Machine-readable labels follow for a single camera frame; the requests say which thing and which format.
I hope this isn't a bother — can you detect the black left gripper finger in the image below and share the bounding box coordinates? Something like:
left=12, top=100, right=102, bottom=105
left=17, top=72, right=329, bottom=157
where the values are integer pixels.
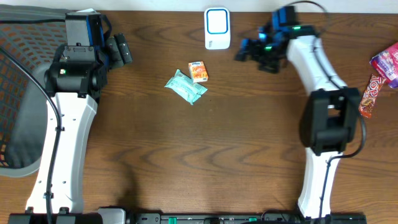
left=114, top=33, right=132, bottom=64
left=105, top=36, right=124, bottom=69

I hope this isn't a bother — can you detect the small orange tissue pack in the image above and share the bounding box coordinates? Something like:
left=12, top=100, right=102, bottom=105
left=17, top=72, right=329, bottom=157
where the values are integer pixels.
left=188, top=61, right=208, bottom=83

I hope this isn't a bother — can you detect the teal snack bar wrapper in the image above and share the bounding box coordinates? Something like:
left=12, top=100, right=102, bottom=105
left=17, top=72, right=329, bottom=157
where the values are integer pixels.
left=165, top=69, right=208, bottom=105

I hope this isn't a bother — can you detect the orange brown snack bar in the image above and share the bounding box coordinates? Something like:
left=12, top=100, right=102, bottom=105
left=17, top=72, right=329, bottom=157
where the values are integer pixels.
left=358, top=74, right=386, bottom=118

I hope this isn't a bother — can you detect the purple red snack pack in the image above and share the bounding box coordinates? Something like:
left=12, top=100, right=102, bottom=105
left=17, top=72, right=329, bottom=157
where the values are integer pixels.
left=369, top=43, right=397, bottom=88

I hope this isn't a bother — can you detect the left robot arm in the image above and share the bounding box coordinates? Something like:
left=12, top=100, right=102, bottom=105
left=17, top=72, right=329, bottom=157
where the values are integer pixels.
left=9, top=11, right=132, bottom=224

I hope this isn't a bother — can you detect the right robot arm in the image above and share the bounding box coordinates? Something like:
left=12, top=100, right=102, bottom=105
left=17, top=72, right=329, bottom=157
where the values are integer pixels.
left=234, top=2, right=366, bottom=223

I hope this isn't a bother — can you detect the white barcode scanner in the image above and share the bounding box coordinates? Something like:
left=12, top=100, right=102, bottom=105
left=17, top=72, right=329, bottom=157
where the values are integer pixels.
left=203, top=7, right=231, bottom=50

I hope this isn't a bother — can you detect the grey plastic mesh basket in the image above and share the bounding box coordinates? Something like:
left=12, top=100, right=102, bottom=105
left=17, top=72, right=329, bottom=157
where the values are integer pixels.
left=1, top=4, right=68, bottom=177

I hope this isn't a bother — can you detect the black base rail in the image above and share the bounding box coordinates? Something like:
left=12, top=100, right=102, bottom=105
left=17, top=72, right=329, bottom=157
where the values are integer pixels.
left=126, top=210, right=367, bottom=224

